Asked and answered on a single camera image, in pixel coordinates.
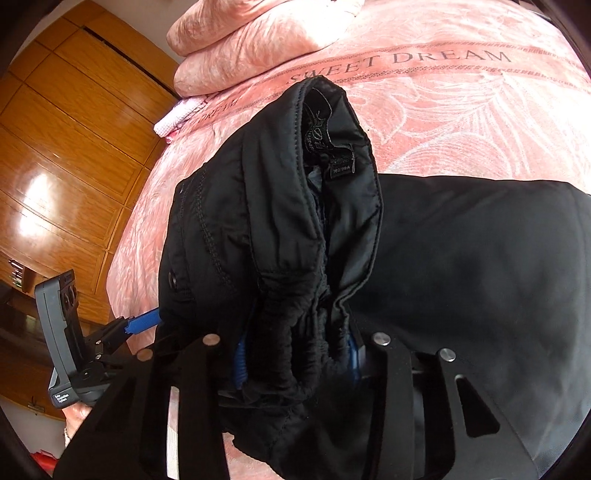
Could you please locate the wooden wardrobe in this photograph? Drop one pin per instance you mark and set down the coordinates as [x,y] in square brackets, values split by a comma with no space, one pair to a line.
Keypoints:
[77,109]

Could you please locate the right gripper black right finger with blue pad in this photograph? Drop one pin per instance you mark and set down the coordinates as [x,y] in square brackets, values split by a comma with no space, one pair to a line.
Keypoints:
[428,419]

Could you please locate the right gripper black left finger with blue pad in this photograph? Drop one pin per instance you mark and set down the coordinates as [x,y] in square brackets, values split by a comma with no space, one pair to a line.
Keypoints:
[159,419]

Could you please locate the folded pink comforter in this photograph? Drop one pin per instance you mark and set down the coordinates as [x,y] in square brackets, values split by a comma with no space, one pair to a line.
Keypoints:
[224,43]

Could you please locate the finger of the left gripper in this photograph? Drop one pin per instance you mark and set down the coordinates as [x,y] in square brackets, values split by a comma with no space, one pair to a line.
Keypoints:
[138,324]

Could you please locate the wooden shelf unit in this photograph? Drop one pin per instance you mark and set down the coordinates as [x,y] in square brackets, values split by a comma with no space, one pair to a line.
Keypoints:
[17,286]

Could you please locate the pink sweet dream bedspread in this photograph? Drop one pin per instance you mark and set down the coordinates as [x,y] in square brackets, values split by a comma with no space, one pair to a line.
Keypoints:
[479,116]

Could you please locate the person's left hand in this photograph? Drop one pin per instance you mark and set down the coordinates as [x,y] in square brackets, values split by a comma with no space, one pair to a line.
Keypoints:
[75,415]

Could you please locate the black pants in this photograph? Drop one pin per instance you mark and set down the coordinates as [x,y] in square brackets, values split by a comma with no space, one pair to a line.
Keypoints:
[292,248]

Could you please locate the folded white pink towel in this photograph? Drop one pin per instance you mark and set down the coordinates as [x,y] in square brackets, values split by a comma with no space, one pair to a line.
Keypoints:
[179,113]

